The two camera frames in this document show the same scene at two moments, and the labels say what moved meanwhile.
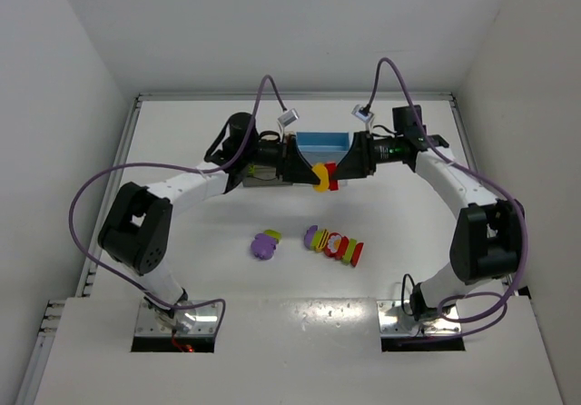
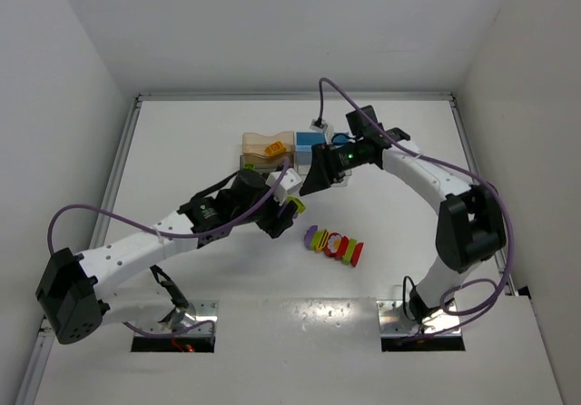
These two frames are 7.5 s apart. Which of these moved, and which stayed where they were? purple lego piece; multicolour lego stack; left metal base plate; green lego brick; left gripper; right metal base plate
Moved: green lego brick; purple lego piece; left gripper
Stayed: multicolour lego stack; left metal base plate; right metal base plate
